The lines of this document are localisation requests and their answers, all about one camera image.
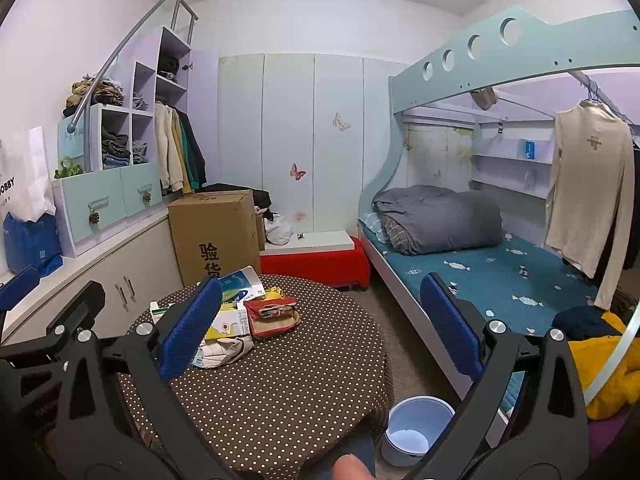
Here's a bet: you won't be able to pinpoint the grey metal handrail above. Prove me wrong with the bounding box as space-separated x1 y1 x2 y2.
67 0 200 135

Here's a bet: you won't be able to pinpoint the blue shopping bag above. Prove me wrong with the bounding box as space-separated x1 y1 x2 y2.
2 214 63 278

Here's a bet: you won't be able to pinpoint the large brown cardboard box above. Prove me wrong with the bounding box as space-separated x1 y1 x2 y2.
168 190 260 286

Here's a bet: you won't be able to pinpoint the red storage bench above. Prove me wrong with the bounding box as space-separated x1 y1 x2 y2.
260 237 371 289

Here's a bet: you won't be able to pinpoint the teal bunk bed frame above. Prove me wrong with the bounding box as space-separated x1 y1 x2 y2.
357 4 640 446

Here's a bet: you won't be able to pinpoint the person's right hand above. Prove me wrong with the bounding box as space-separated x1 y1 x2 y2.
331 454 375 480

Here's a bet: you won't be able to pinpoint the red snack wrapper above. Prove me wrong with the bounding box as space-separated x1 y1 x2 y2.
244 297 302 340

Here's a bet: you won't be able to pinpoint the white low cabinet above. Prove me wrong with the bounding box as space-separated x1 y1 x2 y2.
0 206 184 346

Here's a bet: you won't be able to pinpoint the white plastic bag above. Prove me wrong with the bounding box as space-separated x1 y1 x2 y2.
264 214 293 246

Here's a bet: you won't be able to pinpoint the cream hanging sweater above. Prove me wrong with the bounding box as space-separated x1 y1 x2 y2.
544 101 634 310

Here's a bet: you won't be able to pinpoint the yellow jacket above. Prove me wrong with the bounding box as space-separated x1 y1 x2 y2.
566 311 640 421

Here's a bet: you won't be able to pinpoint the navy blue garment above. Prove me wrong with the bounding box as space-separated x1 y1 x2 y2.
551 306 622 341

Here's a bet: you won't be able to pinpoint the yellow white packet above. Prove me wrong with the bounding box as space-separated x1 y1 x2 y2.
204 304 250 341

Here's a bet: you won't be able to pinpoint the purple stepped shelf unit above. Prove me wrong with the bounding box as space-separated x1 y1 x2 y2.
52 25 191 258

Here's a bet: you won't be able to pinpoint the blue white paper box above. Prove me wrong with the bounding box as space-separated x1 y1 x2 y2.
218 266 266 306

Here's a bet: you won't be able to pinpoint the white wardrobe doors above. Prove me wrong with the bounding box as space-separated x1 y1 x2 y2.
218 53 404 234

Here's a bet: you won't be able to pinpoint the white shopping bag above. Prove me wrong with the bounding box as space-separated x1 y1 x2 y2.
1 127 55 222

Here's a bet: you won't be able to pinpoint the hanging clothes row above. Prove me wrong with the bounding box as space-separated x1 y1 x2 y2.
154 101 206 194

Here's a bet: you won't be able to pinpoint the blue patterned mattress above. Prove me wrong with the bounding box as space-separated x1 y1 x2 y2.
359 222 597 396

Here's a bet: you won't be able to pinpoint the light blue trash bucket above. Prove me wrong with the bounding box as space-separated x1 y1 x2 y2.
381 396 456 468

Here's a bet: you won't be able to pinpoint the grey folded quilt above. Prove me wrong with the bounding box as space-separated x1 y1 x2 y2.
373 184 503 256

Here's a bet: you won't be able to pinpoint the white green medicine box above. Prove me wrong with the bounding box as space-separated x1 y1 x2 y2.
149 301 174 324

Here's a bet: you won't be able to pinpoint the person's blue jeans leg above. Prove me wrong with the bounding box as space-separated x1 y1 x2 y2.
298 420 375 480

